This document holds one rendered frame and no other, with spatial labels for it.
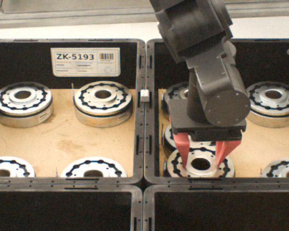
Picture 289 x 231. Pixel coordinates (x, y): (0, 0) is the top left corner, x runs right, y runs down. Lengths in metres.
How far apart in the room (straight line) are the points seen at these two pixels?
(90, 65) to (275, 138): 0.36
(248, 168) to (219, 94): 0.31
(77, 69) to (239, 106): 0.49
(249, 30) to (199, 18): 0.94
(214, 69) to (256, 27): 0.96
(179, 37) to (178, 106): 0.15
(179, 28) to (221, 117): 0.12
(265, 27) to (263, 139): 0.67
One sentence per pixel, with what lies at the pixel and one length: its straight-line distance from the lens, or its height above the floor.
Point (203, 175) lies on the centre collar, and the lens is 0.97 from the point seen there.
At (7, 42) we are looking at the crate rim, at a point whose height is 0.93.
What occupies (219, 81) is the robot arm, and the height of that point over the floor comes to 1.10.
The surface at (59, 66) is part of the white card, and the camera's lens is 1.24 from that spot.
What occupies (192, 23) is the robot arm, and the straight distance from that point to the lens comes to 0.82.
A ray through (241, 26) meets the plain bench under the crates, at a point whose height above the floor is 0.70.
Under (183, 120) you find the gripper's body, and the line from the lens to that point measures 0.91.
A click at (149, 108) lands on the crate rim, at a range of 1.03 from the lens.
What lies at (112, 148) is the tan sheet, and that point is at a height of 0.83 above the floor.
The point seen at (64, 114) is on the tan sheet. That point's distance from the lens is 1.20.
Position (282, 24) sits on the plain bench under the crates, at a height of 0.70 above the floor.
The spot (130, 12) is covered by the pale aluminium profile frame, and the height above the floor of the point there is 0.13.
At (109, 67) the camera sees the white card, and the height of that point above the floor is 0.88.
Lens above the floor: 1.52
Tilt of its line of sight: 35 degrees down
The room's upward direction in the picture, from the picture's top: 1 degrees counter-clockwise
